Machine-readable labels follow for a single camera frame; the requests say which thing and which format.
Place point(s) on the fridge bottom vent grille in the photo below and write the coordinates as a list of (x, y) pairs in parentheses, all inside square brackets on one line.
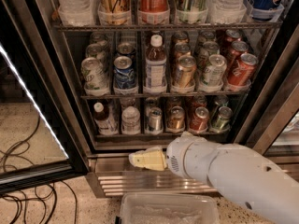
[(118, 184)]

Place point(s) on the bottom shelf orange can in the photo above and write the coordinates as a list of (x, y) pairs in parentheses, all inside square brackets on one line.
[(176, 117)]

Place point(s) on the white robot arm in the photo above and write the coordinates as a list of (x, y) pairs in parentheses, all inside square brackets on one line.
[(238, 173)]

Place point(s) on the front blue soda can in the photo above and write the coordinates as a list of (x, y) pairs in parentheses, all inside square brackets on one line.
[(124, 73)]

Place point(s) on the bottom shelf water bottle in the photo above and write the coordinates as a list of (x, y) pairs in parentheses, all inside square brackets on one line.
[(130, 118)]

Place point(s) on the orange soda can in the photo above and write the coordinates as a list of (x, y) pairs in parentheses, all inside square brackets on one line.
[(181, 49), (184, 71), (180, 37)]

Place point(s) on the open glass fridge door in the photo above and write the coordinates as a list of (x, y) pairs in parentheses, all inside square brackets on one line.
[(38, 133)]

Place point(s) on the bottom shelf tea bottle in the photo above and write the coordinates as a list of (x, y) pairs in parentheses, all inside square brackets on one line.
[(104, 120)]

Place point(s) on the top shelf water bottle right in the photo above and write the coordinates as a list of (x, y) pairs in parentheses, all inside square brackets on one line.
[(225, 11)]

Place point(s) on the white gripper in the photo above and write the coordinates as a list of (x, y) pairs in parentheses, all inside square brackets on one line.
[(180, 155)]

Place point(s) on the bottom shelf green can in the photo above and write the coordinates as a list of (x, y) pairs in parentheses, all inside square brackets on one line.
[(221, 120)]

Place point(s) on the brown tea bottle middle shelf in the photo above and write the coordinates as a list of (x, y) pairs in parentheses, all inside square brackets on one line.
[(155, 63)]

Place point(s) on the blue soda can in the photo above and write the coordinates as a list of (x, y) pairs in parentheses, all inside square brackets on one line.
[(126, 49), (124, 73)]

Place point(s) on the top shelf water bottle left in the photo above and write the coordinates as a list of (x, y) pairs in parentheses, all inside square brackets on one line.
[(77, 13)]

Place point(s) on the front white green can left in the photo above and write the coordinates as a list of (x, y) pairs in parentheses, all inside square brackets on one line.
[(93, 74)]

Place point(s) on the bottom shelf red can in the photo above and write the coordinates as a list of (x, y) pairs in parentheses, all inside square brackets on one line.
[(199, 119)]

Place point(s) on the clear plastic bin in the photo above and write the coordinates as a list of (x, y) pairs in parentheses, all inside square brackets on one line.
[(166, 208)]

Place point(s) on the shelf water bottle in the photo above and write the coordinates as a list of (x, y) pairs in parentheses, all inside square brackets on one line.
[(225, 11), (130, 118), (77, 13)]

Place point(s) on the red soda can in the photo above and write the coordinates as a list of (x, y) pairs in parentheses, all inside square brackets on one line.
[(230, 36), (234, 51), (242, 69)]

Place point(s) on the bottom shelf silver can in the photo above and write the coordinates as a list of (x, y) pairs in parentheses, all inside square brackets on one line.
[(155, 119)]

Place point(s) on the front red soda can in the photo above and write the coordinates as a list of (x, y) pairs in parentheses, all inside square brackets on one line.
[(242, 69)]

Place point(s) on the top shelf gold can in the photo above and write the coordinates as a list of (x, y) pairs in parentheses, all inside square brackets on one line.
[(114, 12)]

